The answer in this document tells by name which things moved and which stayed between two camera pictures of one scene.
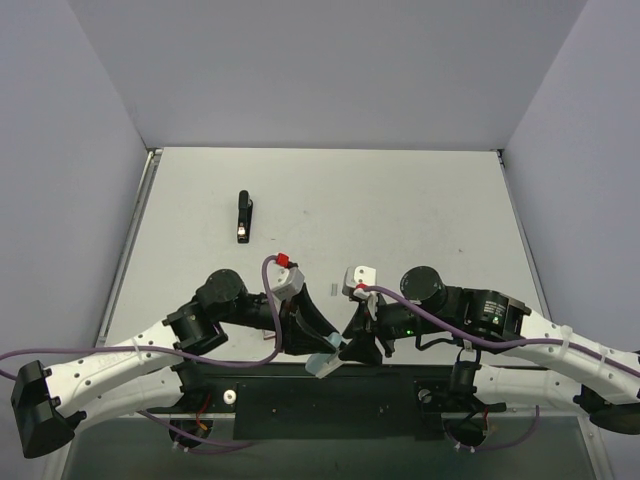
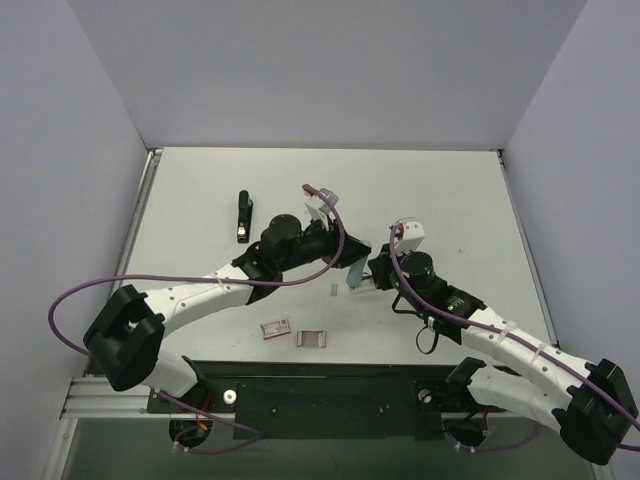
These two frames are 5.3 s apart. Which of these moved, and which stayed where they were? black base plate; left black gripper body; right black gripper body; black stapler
Moved: left black gripper body; right black gripper body
Stayed: black stapler; black base plate
